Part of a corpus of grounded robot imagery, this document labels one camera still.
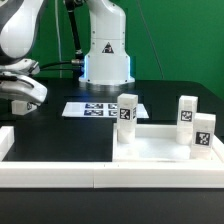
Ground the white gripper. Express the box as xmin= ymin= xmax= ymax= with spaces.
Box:
xmin=0 ymin=73 xmax=47 ymax=105

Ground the white square table top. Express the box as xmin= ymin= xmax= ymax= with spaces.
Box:
xmin=112 ymin=124 xmax=224 ymax=164

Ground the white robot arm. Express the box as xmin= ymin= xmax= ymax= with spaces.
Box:
xmin=0 ymin=0 xmax=134 ymax=105

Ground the white sheet with markers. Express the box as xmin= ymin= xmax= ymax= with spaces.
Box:
xmin=62 ymin=102 xmax=149 ymax=119

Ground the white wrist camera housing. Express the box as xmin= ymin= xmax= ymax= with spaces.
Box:
xmin=0 ymin=58 xmax=40 ymax=76

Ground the black cable bundle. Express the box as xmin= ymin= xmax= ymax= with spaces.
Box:
xmin=33 ymin=0 xmax=85 ymax=78

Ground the white U-shaped fence wall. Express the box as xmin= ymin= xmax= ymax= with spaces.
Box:
xmin=0 ymin=126 xmax=224 ymax=188

